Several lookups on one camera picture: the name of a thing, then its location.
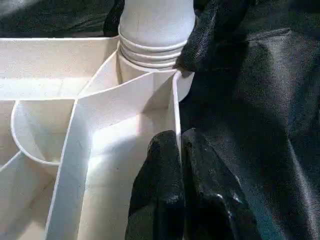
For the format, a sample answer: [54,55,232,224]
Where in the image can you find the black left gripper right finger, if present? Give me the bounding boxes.
[181,127,262,240]

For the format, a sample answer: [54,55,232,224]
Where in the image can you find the white plastic table leg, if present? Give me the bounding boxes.
[117,0,196,71]

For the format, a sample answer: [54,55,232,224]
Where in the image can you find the white plastic table top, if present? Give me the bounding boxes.
[0,36,196,240]

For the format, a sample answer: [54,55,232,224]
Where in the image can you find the black work mat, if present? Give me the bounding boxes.
[0,0,320,240]

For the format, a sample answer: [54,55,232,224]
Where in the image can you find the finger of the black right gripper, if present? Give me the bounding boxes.
[103,0,126,36]
[176,4,221,73]

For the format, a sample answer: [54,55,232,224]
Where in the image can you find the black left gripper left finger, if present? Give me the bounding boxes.
[127,129,186,240]

